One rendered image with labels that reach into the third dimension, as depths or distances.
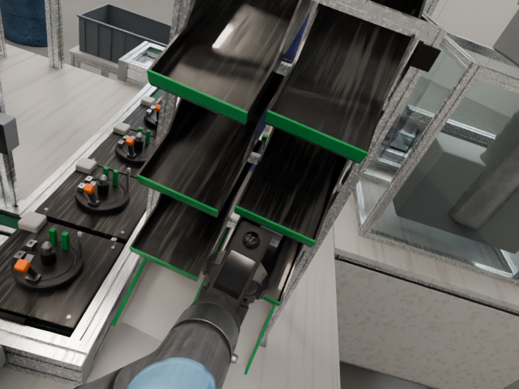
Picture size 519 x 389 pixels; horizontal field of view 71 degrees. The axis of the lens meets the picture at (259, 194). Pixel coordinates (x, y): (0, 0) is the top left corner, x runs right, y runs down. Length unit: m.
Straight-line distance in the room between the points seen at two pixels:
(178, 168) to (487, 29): 7.80
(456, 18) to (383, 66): 7.61
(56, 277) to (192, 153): 0.45
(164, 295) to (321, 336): 0.49
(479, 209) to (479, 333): 0.60
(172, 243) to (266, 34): 0.38
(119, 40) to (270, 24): 2.18
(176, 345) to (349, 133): 0.32
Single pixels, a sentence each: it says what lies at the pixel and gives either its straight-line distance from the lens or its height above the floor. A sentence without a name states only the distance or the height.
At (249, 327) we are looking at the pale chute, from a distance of 0.81.
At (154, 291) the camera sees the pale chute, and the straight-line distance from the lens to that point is 0.81.
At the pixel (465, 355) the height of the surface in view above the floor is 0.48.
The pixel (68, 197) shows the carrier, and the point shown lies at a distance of 1.10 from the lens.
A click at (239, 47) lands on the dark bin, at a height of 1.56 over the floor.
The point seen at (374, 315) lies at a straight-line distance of 1.67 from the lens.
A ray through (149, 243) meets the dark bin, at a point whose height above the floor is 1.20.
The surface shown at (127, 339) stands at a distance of 0.96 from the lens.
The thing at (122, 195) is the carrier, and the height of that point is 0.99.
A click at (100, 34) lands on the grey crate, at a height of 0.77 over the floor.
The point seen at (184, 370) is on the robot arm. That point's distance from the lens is 0.35.
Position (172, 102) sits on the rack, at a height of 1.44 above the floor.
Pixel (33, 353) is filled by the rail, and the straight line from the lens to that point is 0.86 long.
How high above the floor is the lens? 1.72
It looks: 37 degrees down
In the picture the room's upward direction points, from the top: 21 degrees clockwise
